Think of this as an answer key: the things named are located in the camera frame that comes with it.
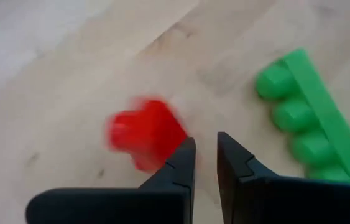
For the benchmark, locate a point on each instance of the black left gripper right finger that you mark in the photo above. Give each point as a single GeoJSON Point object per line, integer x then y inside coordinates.
{"type": "Point", "coordinates": [271, 202]}

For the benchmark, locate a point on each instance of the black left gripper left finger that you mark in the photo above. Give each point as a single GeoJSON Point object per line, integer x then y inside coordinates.
{"type": "Point", "coordinates": [162, 199]}

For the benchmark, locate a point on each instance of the red one-stud block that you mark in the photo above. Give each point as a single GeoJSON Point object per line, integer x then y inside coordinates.
{"type": "Point", "coordinates": [150, 130]}

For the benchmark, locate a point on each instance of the green four-stud block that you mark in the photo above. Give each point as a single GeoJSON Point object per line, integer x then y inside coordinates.
{"type": "Point", "coordinates": [292, 115]}

